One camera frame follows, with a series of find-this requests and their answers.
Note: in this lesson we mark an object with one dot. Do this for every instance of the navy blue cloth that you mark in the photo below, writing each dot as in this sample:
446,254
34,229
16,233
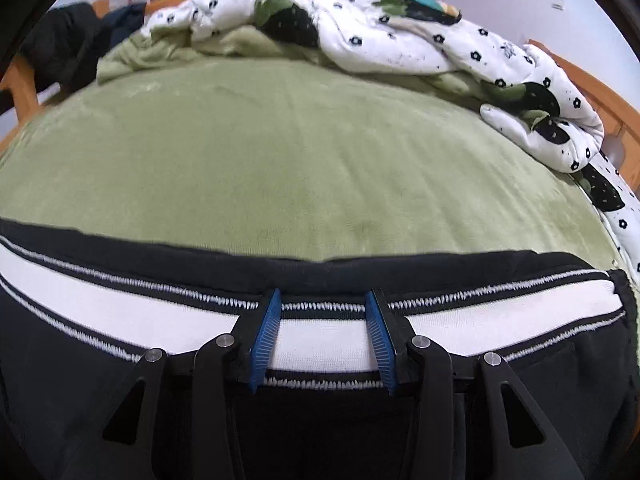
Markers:
125,20

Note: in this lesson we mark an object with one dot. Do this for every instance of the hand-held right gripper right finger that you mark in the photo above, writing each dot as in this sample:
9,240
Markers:
380,345

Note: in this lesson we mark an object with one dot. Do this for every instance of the teal and yellow cloth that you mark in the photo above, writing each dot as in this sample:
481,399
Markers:
425,2

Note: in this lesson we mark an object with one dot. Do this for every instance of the wooden bed frame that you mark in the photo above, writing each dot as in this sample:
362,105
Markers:
22,95

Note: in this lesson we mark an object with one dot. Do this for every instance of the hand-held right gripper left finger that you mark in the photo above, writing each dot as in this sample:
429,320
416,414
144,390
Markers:
262,345

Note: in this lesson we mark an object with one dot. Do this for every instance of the green fleece blanket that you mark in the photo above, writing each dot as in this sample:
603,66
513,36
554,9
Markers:
300,160

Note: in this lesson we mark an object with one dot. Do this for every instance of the white floral quilt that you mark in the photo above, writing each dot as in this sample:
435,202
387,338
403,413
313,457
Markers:
400,45

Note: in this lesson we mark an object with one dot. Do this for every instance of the black pants with white stripe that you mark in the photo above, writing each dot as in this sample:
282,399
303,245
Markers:
100,310

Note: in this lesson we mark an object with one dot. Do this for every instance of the black jacket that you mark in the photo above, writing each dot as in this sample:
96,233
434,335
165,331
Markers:
65,40

